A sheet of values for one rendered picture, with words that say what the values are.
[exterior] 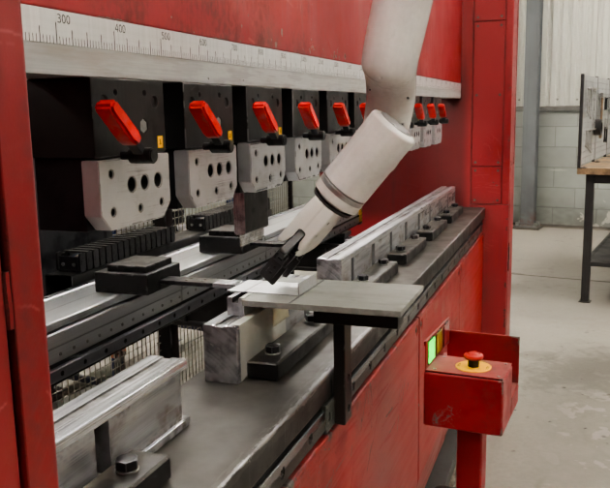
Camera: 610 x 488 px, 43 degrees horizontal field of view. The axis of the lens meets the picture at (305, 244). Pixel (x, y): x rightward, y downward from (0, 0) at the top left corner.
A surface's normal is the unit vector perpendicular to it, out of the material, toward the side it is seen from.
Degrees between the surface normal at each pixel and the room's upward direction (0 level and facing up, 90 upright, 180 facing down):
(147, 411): 90
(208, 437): 0
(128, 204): 90
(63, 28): 90
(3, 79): 90
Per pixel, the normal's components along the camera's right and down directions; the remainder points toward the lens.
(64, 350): 0.94, 0.04
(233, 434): -0.02, -0.99
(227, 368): -0.33, 0.17
